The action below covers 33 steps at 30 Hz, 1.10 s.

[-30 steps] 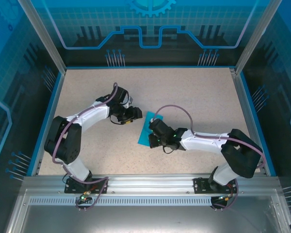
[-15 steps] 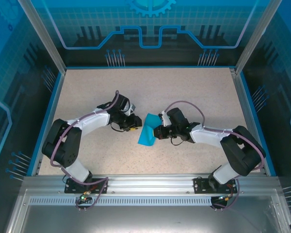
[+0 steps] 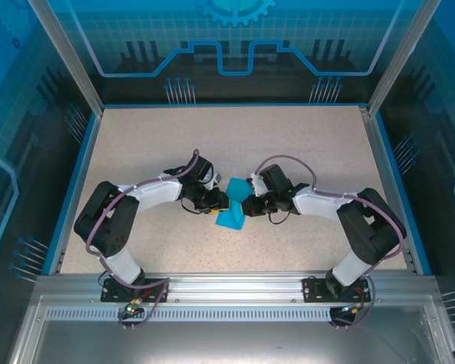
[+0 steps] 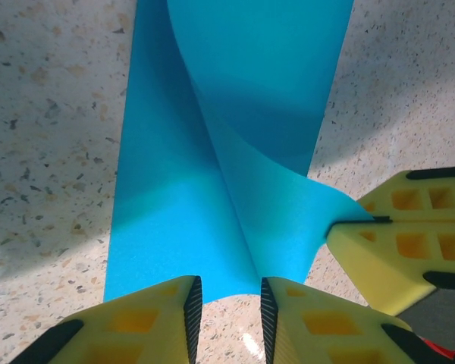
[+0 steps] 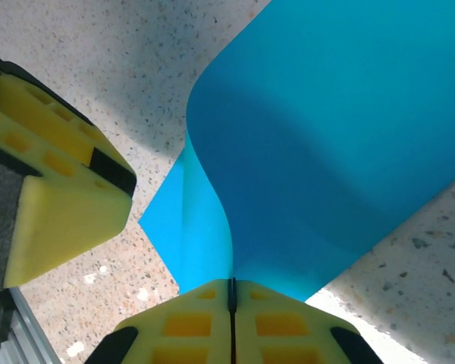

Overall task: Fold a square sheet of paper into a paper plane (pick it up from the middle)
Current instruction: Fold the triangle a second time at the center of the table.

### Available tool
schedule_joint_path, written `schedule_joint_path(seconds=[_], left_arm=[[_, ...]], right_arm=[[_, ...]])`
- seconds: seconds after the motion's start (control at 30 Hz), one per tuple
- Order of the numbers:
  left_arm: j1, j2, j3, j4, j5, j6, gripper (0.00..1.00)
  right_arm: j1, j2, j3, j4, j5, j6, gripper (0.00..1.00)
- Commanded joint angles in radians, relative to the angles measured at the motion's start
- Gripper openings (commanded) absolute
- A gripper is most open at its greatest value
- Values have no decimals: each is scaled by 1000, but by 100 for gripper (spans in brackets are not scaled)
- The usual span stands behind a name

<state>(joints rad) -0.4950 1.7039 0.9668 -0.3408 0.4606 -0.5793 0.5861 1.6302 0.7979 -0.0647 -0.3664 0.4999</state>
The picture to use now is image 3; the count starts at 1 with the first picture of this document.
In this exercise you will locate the teal cloth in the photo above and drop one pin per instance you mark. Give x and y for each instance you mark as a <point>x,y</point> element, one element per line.
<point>231,221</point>

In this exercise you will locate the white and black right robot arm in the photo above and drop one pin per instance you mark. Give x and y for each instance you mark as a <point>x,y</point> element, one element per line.
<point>368,227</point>

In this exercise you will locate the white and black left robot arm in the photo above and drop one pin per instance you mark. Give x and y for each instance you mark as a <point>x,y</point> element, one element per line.
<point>106,220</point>

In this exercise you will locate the grey sheet metal tray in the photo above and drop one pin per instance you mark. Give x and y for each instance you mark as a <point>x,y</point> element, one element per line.
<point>212,341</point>

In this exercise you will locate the aluminium mounting beam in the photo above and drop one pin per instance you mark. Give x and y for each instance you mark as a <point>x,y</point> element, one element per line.
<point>231,288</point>

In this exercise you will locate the blue printed circuit-pattern panel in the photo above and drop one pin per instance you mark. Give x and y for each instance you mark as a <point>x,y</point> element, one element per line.
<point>288,30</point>

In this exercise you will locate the blue printed side panel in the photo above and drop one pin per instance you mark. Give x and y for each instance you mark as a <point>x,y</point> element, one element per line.
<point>15,113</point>
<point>440,113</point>

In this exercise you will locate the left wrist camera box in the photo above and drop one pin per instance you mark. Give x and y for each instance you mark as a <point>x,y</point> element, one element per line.
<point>216,180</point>

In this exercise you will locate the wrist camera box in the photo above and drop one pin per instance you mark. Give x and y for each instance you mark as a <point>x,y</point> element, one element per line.
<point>216,180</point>
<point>258,186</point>

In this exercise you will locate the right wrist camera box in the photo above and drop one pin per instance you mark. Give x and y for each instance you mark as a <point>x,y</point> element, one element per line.
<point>258,186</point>

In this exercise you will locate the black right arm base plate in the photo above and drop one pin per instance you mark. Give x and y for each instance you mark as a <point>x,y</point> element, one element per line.
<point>312,290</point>

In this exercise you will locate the aluminium side rail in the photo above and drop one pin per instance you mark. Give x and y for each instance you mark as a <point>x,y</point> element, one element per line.
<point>386,189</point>

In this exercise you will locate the blue table border frame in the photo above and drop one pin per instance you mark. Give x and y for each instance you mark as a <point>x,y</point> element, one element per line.
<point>74,189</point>

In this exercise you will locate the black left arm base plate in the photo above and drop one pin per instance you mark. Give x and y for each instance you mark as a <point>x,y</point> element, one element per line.
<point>110,294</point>

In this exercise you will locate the aluminium frame post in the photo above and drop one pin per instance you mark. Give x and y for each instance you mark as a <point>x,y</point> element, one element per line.
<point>72,57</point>
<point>398,57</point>

